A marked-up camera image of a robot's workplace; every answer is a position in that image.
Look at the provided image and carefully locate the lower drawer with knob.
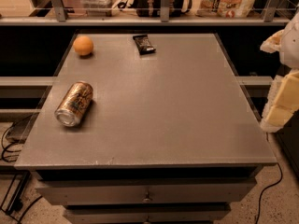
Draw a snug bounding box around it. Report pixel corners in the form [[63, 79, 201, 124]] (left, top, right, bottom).
[[64, 203, 230, 224]]

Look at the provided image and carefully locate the grey drawer cabinet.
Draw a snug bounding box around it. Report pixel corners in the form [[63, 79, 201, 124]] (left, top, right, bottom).
[[14, 32, 278, 224]]

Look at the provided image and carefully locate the printed snack bag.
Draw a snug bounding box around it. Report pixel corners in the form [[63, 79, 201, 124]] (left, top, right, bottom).
[[197, 0, 255, 18]]

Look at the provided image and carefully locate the black floor cables left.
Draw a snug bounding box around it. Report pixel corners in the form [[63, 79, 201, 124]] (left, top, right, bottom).
[[0, 115, 43, 224]]

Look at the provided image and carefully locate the drawer with knob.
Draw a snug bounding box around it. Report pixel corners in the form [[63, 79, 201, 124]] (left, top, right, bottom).
[[64, 203, 230, 224], [36, 178, 256, 205]]

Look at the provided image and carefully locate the upper drawer with knob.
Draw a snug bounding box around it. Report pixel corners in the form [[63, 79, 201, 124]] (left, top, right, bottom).
[[36, 178, 256, 205]]

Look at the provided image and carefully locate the gold soda can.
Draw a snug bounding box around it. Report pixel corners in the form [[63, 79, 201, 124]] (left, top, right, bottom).
[[54, 81, 93, 127]]

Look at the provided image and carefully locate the black floor cable right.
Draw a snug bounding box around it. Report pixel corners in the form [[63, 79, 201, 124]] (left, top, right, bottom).
[[254, 162, 284, 224]]

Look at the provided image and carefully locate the orange fruit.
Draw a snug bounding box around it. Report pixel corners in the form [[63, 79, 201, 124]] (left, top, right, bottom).
[[73, 35, 93, 56]]

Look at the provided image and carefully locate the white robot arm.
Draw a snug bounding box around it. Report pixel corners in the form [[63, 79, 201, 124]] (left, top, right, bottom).
[[260, 13, 299, 133]]

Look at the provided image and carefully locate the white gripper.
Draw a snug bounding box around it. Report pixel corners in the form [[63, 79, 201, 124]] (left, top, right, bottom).
[[260, 30, 299, 133]]

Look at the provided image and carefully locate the black rxbar chocolate wrapper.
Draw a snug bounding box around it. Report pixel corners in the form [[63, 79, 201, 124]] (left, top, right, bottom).
[[133, 35, 155, 55]]

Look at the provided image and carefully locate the grey metal railing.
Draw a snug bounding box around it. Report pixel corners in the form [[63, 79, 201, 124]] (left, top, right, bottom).
[[0, 0, 298, 26]]

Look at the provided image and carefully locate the black backpack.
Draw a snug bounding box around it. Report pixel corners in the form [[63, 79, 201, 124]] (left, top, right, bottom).
[[132, 0, 192, 17]]

